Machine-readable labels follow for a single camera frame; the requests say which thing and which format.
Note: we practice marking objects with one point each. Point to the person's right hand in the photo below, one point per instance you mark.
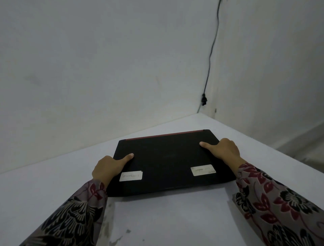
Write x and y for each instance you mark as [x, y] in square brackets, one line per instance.
[226, 150]

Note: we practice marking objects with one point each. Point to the person's left hand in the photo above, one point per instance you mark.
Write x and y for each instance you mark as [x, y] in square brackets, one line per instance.
[107, 168]

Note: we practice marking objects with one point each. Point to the person's left thumb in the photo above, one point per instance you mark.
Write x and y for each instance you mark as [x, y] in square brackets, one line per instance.
[124, 158]

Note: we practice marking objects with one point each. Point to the person's right thumb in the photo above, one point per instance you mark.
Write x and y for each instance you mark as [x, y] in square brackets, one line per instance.
[207, 146]

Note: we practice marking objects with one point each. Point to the black laptop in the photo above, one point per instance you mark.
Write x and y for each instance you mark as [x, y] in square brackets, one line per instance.
[167, 162]

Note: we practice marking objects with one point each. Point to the person's left forearm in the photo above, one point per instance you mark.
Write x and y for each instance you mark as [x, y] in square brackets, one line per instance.
[70, 215]

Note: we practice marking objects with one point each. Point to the person's right forearm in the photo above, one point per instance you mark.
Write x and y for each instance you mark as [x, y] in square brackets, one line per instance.
[276, 205]

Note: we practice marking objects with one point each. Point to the white paper label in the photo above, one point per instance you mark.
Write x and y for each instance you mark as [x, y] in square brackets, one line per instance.
[203, 170]
[131, 176]

